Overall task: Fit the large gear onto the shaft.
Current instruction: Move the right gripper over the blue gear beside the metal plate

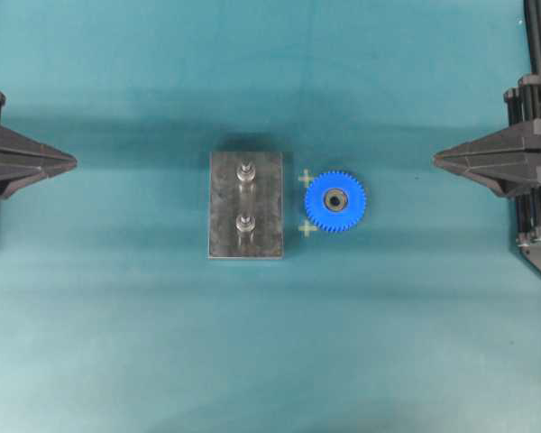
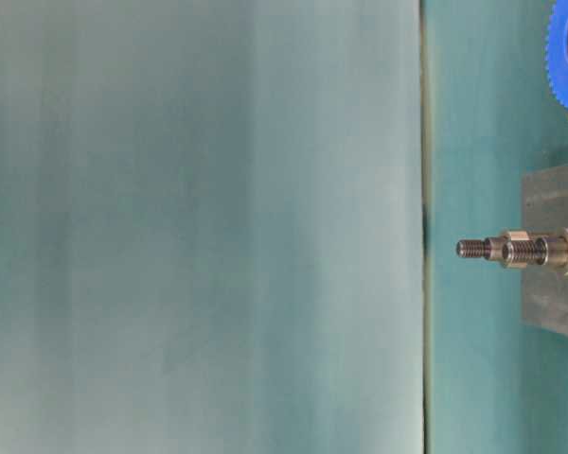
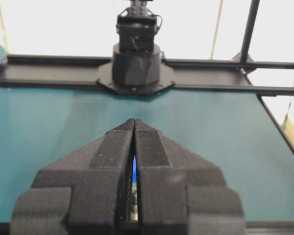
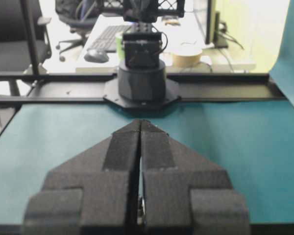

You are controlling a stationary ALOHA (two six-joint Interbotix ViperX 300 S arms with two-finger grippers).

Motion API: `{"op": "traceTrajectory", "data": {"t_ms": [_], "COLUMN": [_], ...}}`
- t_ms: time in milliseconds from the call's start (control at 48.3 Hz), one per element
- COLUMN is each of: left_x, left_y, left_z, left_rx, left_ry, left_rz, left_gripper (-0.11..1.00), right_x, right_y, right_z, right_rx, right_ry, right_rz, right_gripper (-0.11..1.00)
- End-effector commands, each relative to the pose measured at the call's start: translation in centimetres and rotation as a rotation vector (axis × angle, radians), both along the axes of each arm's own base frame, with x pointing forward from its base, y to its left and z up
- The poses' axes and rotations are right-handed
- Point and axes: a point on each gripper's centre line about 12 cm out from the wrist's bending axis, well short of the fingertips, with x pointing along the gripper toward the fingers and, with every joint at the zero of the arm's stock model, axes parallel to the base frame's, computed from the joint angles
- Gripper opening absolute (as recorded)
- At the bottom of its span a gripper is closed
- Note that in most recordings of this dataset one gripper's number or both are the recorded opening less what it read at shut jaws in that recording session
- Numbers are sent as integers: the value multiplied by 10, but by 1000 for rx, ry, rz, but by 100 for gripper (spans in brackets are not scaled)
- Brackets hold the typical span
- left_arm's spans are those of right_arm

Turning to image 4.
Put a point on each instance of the black vertical frame post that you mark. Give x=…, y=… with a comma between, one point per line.
x=31, y=36

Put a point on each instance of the brown tape roll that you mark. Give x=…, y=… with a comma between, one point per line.
x=186, y=55

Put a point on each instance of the black office chair back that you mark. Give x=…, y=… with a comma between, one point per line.
x=80, y=16

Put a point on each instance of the black office chair left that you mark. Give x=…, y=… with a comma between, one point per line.
x=14, y=52

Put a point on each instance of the black office chair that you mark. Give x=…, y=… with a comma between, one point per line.
x=14, y=52
x=80, y=16

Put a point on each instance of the white desk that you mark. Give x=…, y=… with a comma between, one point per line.
x=186, y=35

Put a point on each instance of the black monitor with stand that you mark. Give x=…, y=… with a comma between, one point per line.
x=208, y=20

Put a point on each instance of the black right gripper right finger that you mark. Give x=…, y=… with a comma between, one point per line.
x=185, y=193

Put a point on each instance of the black keyboard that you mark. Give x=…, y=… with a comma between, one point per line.
x=107, y=39

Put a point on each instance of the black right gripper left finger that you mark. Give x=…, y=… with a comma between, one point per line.
x=93, y=193

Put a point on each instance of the grey computer mouse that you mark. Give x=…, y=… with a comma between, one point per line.
x=96, y=56

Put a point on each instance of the black aluminium frame rail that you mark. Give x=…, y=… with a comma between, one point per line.
x=181, y=87

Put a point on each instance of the green cup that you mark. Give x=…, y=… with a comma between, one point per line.
x=119, y=46

